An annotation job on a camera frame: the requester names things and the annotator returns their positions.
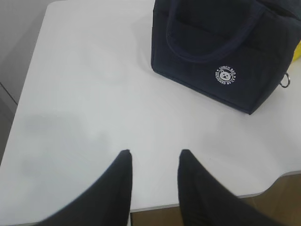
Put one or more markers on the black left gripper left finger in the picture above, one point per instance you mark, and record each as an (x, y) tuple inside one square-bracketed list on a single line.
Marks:
[(105, 203)]

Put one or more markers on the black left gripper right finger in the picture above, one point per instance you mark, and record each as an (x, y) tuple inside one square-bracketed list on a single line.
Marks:
[(204, 201)]

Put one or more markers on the navy blue lunch bag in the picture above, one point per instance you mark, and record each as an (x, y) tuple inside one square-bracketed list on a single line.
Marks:
[(234, 51)]

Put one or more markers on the yellow toy pepper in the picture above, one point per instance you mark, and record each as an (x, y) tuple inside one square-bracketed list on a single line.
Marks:
[(297, 52)]

